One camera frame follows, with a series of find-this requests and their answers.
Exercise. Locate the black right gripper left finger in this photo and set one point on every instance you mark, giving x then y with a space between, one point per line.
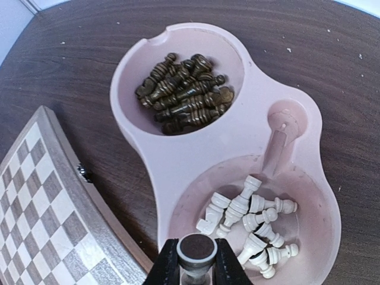
166 269

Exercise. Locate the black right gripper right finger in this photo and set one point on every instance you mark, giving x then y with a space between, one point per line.
227 269

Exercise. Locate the wooden chess board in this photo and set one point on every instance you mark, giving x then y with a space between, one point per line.
55 226

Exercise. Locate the white queen piece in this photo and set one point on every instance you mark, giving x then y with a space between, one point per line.
196 255

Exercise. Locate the pink double bowl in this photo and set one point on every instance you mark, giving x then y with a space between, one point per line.
271 130

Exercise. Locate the dark chess pieces pile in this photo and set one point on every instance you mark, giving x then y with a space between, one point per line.
184 94

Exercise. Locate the white chess pieces pile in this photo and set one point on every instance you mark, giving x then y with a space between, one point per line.
263 247

